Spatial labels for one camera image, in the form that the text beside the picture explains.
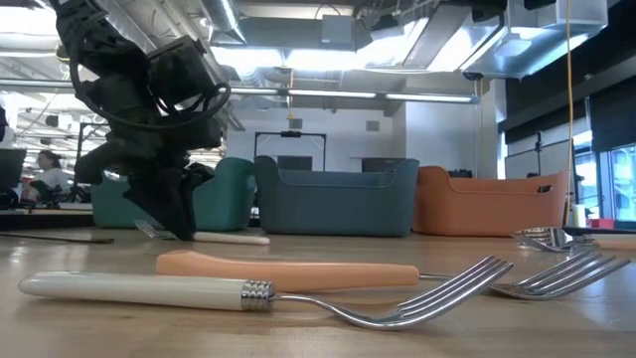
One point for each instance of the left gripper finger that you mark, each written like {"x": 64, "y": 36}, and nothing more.
{"x": 164, "y": 209}
{"x": 201, "y": 179}

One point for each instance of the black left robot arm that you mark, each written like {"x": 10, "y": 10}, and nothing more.
{"x": 89, "y": 30}

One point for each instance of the green plastic bin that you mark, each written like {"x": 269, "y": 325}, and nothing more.
{"x": 223, "y": 199}

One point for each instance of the person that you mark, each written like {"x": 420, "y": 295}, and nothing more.
{"x": 49, "y": 174}

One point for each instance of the black monitor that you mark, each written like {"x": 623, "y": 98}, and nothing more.
{"x": 11, "y": 169}

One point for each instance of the blue-grey plastic bin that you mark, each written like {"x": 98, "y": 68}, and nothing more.
{"x": 338, "y": 204}

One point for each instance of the ceiling light tube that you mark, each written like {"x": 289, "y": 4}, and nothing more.
{"x": 328, "y": 93}

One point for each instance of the orange plastic bin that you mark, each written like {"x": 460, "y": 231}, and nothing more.
{"x": 487, "y": 209}

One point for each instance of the black tripod stand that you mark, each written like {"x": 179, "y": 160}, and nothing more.
{"x": 538, "y": 149}

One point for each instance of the white cup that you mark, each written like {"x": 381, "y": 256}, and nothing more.
{"x": 579, "y": 215}

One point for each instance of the red box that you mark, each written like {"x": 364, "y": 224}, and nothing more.
{"x": 602, "y": 223}

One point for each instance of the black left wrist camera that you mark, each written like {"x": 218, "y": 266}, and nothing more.
{"x": 181, "y": 69}

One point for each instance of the black frame stand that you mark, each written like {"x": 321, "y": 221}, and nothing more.
{"x": 290, "y": 133}

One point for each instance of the black aluminium table frame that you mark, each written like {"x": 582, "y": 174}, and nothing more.
{"x": 45, "y": 221}

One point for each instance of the round silver ventilation duct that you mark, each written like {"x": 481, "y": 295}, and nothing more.
{"x": 221, "y": 20}

